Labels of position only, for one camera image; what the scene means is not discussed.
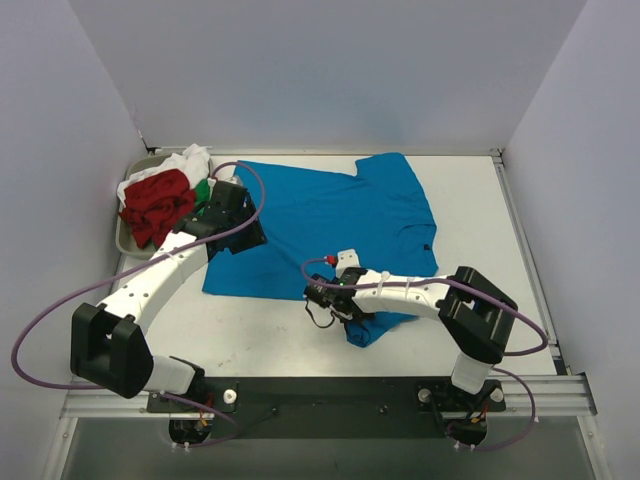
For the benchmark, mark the blue t shirt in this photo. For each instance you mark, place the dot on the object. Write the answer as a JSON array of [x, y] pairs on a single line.
[[381, 212]]

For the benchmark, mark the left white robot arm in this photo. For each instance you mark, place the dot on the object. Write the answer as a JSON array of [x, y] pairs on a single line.
[[108, 341]]

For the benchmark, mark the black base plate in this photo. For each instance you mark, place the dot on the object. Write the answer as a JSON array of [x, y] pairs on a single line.
[[328, 407]]

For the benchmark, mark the white t shirt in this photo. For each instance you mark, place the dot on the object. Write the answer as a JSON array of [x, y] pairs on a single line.
[[194, 163]]

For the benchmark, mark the green t shirt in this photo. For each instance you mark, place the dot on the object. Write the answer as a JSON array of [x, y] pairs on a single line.
[[202, 194]]

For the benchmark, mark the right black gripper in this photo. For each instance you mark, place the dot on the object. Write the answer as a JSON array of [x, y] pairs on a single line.
[[316, 293]]

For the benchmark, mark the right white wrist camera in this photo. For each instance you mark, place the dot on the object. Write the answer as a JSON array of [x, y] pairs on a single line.
[[343, 260]]

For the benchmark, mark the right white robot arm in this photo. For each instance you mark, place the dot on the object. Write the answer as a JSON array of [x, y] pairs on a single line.
[[369, 303]]

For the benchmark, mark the red t shirt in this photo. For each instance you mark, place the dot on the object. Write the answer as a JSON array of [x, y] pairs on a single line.
[[153, 206]]

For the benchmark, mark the grey plastic bin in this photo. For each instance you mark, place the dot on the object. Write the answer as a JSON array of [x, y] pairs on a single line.
[[124, 239]]

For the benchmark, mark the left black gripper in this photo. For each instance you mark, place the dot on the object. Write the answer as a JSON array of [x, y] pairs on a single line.
[[251, 232]]

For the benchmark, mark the aluminium front rail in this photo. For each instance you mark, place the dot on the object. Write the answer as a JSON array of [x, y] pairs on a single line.
[[563, 396]]

